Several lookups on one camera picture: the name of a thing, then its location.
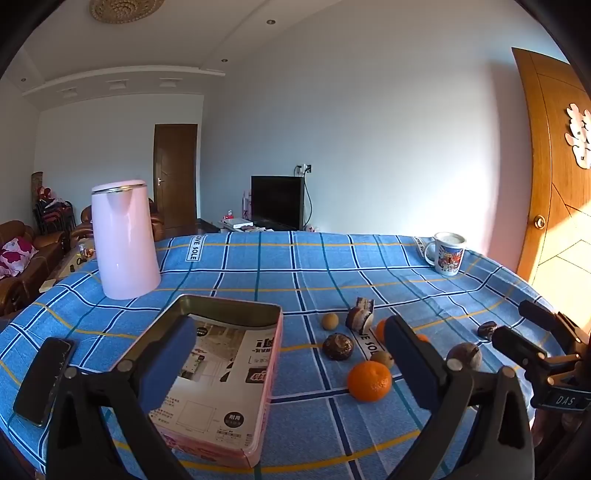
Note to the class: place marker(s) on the stacked dark chairs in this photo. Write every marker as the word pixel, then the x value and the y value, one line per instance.
pixel 53 212

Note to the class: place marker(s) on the black smartphone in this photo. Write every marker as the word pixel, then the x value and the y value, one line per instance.
pixel 44 383

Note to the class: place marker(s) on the large orange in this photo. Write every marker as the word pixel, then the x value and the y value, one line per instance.
pixel 369 381

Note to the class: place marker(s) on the beige round biscuit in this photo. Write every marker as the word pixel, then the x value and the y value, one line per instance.
pixel 364 303

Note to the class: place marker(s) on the brown leather sofa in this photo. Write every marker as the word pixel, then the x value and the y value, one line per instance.
pixel 37 277

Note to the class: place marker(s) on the brown leather armchair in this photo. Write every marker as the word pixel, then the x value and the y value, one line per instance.
pixel 157 224

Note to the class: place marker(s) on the printed paper sheet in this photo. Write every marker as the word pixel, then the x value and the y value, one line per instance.
pixel 221 374

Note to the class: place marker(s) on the round beaded ceiling lamp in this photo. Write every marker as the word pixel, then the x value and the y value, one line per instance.
pixel 127 9

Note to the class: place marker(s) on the blue plaid tablecloth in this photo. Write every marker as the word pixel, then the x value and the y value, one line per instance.
pixel 295 286

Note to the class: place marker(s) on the white paper door decoration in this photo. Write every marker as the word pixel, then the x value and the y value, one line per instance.
pixel 579 134

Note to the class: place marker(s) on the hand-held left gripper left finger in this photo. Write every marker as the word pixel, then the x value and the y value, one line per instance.
pixel 167 364

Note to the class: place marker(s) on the small tan longan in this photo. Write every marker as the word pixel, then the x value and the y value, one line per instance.
pixel 330 321

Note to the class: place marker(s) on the brass door knob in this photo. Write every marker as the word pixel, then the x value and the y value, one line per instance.
pixel 539 221

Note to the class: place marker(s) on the small green-brown fruit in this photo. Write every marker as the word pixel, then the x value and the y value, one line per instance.
pixel 381 359

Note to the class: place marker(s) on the smooth purple passion fruit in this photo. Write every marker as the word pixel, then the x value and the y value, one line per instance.
pixel 464 356

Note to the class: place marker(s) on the dark round chocolate ball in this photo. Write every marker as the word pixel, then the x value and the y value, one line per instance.
pixel 338 347

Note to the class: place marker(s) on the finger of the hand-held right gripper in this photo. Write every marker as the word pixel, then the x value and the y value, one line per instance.
pixel 519 348
pixel 551 321

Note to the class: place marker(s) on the floral pink pillow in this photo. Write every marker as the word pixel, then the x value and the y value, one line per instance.
pixel 16 256

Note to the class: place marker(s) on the dark wooden interior door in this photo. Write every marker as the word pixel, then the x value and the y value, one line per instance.
pixel 175 175

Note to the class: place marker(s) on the black television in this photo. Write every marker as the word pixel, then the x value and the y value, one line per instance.
pixel 277 203

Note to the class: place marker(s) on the wall power socket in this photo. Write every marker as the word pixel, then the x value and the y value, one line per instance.
pixel 304 168

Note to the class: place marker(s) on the low television stand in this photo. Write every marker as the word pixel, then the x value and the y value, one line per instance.
pixel 235 225

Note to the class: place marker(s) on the metal tray with pink sides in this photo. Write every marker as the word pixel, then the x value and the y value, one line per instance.
pixel 231 304

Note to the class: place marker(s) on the pink electric kettle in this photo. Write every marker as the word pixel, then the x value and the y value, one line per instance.
pixel 124 240

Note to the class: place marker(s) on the light wooden door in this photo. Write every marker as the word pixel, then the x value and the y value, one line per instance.
pixel 549 161

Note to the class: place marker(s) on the coffee table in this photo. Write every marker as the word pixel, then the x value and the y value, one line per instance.
pixel 74 263

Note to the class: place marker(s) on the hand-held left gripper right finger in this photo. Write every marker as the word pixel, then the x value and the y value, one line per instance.
pixel 412 364

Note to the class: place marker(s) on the white printed mug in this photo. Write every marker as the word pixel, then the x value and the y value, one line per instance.
pixel 448 258

